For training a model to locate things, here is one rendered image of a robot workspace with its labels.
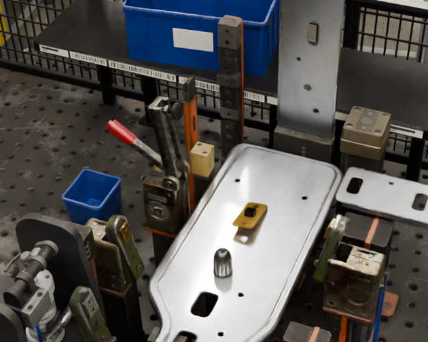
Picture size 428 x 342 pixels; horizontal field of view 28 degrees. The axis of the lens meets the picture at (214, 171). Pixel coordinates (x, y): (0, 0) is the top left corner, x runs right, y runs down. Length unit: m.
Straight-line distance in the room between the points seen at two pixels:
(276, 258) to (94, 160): 0.79
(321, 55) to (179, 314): 0.54
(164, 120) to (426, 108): 0.57
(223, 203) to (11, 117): 0.91
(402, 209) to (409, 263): 0.34
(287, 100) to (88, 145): 0.68
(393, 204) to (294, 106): 0.28
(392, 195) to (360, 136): 0.13
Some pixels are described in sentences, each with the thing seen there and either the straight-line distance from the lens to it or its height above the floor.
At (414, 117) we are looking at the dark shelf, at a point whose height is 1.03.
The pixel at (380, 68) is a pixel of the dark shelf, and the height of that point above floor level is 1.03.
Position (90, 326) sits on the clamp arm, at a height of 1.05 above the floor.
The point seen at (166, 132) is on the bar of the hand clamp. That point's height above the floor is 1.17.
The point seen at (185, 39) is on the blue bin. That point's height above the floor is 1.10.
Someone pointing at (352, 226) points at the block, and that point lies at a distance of 1.53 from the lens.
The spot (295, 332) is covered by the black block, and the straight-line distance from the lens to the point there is 1.35.
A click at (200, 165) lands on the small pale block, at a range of 1.55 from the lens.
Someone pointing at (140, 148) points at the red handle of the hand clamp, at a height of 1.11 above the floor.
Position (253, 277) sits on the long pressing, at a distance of 1.41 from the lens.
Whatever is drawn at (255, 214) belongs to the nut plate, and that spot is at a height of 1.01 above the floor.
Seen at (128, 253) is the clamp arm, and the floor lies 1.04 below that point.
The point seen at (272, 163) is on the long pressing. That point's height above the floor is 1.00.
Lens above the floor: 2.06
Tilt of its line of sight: 42 degrees down
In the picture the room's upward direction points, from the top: 2 degrees counter-clockwise
